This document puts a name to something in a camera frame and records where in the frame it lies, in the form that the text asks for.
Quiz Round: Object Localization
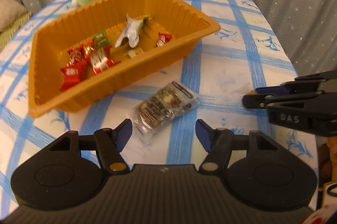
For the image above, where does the orange plastic tray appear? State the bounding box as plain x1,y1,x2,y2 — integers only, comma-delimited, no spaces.
28,0,221,119

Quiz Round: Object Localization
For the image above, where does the beige cushion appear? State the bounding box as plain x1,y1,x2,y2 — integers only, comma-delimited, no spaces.
0,0,27,32

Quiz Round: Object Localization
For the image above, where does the yellow candy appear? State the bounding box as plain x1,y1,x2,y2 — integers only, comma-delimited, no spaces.
124,48,144,58

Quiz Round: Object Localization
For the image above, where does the dark red candy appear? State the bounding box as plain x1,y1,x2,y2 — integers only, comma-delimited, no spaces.
67,42,96,61

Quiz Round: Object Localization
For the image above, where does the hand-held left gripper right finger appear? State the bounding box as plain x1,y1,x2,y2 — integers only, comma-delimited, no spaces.
195,119,282,175

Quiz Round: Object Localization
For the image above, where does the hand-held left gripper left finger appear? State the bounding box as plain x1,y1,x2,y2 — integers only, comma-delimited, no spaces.
49,119,132,175

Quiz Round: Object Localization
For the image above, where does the large red snack packet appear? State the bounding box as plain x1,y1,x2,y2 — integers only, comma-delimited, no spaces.
59,61,88,91

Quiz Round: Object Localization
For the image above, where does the red white printed cloth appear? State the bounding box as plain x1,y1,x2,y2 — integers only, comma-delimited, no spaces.
303,203,337,224

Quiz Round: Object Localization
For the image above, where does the person's right hand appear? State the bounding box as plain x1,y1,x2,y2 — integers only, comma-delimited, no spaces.
317,143,333,180

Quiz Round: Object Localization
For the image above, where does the clear dark snack packet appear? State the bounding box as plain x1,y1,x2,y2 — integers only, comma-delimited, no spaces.
134,81,199,144

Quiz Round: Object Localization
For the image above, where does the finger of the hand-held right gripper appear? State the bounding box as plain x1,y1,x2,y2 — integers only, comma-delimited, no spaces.
254,69,337,95
242,91,326,110

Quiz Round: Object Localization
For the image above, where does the small red candy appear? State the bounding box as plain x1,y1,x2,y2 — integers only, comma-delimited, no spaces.
156,32,173,47

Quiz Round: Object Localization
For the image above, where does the red packet with pale label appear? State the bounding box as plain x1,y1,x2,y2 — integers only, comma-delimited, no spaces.
90,45,122,74

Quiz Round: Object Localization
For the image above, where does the blue checked tablecloth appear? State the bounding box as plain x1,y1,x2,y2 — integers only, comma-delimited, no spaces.
0,0,319,214

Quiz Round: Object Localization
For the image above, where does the silver green snack bag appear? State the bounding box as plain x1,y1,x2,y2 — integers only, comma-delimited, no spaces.
114,14,150,49

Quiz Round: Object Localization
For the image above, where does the green candy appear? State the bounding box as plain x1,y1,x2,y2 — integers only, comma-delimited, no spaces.
93,31,111,49

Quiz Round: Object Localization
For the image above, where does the green zigzag cushion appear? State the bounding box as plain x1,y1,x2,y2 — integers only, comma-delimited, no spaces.
0,12,32,52

